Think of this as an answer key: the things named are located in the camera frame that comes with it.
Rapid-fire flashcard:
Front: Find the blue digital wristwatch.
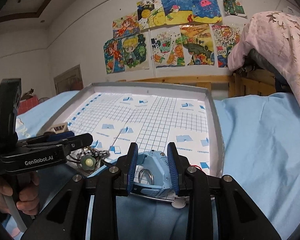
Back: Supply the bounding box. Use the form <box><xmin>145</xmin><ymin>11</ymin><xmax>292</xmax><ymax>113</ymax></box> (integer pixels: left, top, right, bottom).
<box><xmin>131</xmin><ymin>150</ymin><xmax>176</xmax><ymax>202</ymax></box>

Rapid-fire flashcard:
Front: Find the large silver ring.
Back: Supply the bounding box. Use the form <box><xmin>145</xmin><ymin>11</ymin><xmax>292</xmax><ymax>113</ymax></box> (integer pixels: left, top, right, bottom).
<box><xmin>137</xmin><ymin>168</ymin><xmax>155</xmax><ymax>185</ymax></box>

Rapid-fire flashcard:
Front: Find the blue sea jellyfish painting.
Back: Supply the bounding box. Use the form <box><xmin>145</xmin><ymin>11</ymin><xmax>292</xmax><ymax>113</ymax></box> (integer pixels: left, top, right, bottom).
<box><xmin>161</xmin><ymin>0</ymin><xmax>222</xmax><ymax>25</ymax></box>

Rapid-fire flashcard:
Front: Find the brown wooden door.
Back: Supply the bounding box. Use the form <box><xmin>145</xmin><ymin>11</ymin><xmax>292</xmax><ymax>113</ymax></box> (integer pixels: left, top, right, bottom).
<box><xmin>53</xmin><ymin>64</ymin><xmax>84</xmax><ymax>94</ymax></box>

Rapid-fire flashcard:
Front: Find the orange fish drawing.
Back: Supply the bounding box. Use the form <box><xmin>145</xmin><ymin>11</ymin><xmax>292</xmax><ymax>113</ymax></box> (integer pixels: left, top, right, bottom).
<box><xmin>151</xmin><ymin>26</ymin><xmax>185</xmax><ymax>68</ymax></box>

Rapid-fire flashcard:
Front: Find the yellow moon cat drawing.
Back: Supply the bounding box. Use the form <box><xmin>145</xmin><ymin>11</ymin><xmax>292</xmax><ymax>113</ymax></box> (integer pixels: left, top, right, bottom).
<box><xmin>137</xmin><ymin>0</ymin><xmax>166</xmax><ymax>30</ymax></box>

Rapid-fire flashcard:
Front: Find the grey shallow tray box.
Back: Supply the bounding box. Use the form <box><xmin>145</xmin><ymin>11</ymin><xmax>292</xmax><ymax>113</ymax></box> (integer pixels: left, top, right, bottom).
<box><xmin>41</xmin><ymin>82</ymin><xmax>224</xmax><ymax>177</ymax></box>

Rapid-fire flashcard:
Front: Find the light blue printed bedsheet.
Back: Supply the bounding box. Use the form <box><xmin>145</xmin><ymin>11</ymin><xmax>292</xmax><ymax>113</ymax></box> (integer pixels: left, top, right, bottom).
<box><xmin>2</xmin><ymin>89</ymin><xmax>300</xmax><ymax>240</ymax></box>

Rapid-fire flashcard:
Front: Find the pink floral cloth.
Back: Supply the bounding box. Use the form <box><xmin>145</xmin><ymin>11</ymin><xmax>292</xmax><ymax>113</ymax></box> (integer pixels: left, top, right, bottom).
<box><xmin>228</xmin><ymin>11</ymin><xmax>300</xmax><ymax>106</ymax></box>

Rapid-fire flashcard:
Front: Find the landscape turtle painting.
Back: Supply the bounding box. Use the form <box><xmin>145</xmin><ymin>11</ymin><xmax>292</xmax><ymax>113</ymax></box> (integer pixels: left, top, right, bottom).
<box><xmin>180</xmin><ymin>24</ymin><xmax>215</xmax><ymax>66</ymax></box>

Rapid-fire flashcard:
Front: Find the colourful doodle calendar drawing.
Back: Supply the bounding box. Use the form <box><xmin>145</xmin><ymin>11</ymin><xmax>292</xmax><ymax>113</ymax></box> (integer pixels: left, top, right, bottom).
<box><xmin>212</xmin><ymin>25</ymin><xmax>241</xmax><ymax>68</ymax></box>

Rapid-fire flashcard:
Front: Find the red haired character drawing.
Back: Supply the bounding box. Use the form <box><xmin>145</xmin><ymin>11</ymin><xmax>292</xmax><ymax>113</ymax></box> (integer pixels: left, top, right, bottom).
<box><xmin>222</xmin><ymin>0</ymin><xmax>246</xmax><ymax>17</ymax></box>

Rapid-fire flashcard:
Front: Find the anime girl orange drawing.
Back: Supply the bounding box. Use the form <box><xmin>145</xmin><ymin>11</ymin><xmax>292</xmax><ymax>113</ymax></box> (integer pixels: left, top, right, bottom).
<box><xmin>103</xmin><ymin>38</ymin><xmax>125</xmax><ymax>74</ymax></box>

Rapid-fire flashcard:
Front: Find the mermaid girl drawing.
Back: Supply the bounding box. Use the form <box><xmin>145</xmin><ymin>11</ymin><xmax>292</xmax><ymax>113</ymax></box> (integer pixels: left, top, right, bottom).
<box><xmin>112</xmin><ymin>11</ymin><xmax>140</xmax><ymax>39</ymax></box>

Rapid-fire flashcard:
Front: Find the blond boy drawing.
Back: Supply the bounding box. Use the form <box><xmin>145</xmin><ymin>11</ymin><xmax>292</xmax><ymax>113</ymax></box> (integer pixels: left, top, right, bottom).
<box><xmin>122</xmin><ymin>34</ymin><xmax>149</xmax><ymax>72</ymax></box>

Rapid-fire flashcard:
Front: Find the red checked cloth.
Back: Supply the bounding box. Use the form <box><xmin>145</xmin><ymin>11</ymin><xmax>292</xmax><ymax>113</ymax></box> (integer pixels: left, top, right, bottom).
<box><xmin>17</xmin><ymin>95</ymin><xmax>39</xmax><ymax>115</ymax></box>

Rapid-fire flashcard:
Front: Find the brown hair tie yellow bead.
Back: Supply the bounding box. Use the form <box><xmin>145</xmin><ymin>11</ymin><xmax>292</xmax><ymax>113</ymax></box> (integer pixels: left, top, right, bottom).
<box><xmin>67</xmin><ymin>146</ymin><xmax>110</xmax><ymax>173</ymax></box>

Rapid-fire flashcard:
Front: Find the person's left hand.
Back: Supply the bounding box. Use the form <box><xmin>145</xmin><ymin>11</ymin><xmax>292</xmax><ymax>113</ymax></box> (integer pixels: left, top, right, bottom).
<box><xmin>0</xmin><ymin>171</ymin><xmax>40</xmax><ymax>216</ymax></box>

